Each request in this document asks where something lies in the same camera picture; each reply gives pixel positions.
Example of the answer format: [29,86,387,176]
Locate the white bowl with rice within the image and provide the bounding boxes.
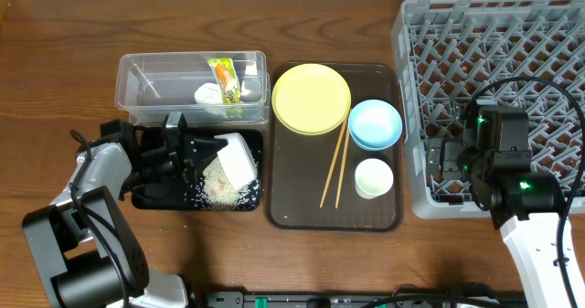
[215,133,258,191]

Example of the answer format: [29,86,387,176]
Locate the white tissue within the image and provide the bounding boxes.
[194,82,226,117]

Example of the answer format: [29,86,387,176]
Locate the small white cup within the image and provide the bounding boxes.
[354,158,394,199]

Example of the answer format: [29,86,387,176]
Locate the light blue bowl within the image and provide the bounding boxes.
[348,100,403,151]

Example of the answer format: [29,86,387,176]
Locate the green orange snack wrapper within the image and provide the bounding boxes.
[207,58,241,104]

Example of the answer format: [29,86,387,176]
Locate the wooden chopstick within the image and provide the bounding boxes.
[335,128,350,209]
[319,119,347,208]

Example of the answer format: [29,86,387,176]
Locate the yellow round plate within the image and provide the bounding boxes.
[271,63,352,135]

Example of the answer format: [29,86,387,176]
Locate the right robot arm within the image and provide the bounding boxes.
[427,106,584,307]

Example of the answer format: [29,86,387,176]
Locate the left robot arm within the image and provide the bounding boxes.
[22,113,229,307]

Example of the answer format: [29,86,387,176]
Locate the clear plastic waste bin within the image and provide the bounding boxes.
[115,50,271,126]

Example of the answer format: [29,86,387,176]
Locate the black plastic waste tray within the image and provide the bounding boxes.
[132,129,264,210]

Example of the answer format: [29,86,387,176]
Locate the grey dishwasher rack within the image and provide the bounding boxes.
[390,0,584,218]

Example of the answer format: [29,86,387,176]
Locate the pile of rice leftovers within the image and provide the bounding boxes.
[185,158,260,211]

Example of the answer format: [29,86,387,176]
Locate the brown plastic serving tray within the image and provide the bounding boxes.
[263,61,404,233]

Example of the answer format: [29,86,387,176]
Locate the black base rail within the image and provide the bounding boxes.
[195,292,528,308]

